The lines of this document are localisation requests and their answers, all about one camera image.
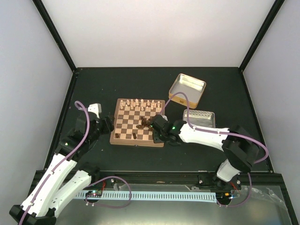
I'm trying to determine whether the white slotted cable duct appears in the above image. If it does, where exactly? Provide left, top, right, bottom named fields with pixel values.
left=74, top=190, right=217, bottom=203

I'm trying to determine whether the gold square tin box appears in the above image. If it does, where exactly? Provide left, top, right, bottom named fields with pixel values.
left=168, top=74, right=206, bottom=109

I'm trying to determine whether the right controller circuit board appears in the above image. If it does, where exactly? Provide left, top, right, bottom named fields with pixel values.
left=216, top=192, right=235, bottom=199

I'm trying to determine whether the black frame post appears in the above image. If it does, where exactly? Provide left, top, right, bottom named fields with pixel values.
left=239, top=0, right=285, bottom=72
left=32, top=0, right=76, bottom=72

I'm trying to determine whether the right black frame post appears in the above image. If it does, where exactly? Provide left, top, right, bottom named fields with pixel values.
left=239, top=0, right=285, bottom=72

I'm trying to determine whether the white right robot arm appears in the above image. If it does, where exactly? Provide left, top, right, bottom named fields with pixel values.
left=150, top=115, right=259, bottom=189

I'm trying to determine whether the wooden chess board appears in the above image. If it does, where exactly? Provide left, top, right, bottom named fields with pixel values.
left=110, top=98, right=165, bottom=147

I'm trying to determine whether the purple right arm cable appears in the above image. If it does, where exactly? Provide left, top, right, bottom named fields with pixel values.
left=159, top=92, right=269, bottom=208

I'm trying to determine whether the silver patterned tin lid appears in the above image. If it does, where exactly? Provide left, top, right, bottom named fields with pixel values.
left=182, top=109, right=216, bottom=128

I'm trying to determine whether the left black frame post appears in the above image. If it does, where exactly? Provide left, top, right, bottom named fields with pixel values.
left=32, top=0, right=76, bottom=72

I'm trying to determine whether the controller circuit board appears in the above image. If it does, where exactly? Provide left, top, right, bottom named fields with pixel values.
left=216, top=192, right=235, bottom=199
left=85, top=190, right=103, bottom=198

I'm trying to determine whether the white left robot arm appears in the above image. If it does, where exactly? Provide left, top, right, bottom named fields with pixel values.
left=9, top=116, right=114, bottom=225

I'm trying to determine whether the left controller circuit board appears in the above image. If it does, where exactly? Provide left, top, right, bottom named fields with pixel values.
left=85, top=190, right=103, bottom=198

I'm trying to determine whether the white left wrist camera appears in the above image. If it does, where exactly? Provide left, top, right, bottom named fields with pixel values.
left=88, top=103, right=102, bottom=119

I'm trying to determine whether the pile of dark pieces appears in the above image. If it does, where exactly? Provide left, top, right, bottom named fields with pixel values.
left=136, top=116, right=153, bottom=131

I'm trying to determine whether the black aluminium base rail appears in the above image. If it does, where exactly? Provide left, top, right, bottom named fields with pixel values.
left=92, top=171, right=286, bottom=191

